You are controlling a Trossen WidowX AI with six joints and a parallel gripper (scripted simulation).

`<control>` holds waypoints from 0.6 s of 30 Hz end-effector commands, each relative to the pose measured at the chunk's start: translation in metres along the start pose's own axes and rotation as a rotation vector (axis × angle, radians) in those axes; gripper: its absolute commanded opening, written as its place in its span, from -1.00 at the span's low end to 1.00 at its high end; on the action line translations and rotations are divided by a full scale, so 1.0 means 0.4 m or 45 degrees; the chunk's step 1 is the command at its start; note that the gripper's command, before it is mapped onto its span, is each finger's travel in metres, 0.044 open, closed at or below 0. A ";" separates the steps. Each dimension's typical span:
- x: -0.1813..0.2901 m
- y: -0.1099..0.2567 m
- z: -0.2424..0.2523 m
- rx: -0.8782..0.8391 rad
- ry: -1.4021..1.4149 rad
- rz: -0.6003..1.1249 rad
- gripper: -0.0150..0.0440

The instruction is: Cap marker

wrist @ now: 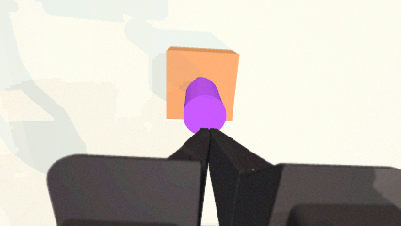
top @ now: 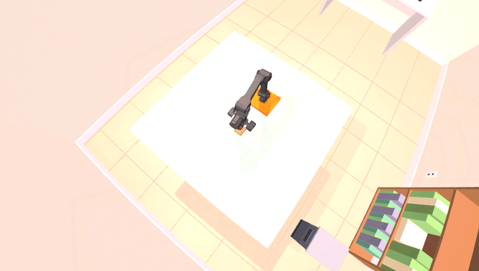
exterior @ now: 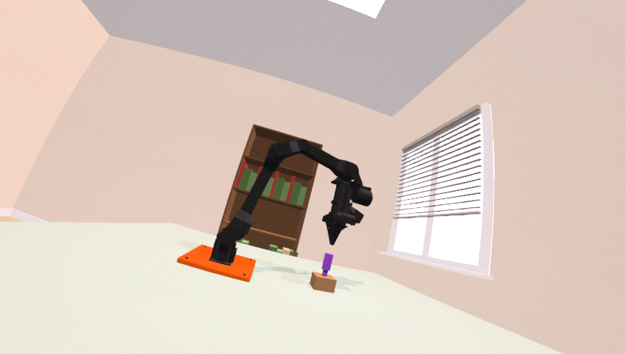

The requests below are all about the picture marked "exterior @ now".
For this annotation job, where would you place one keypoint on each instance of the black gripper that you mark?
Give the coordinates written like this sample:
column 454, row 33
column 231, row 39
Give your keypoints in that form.
column 336, row 219

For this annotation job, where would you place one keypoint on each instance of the purple cylinder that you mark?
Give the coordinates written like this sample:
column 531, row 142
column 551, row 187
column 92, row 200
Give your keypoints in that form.
column 327, row 262

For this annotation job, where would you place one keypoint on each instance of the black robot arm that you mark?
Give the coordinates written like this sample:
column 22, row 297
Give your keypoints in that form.
column 224, row 249

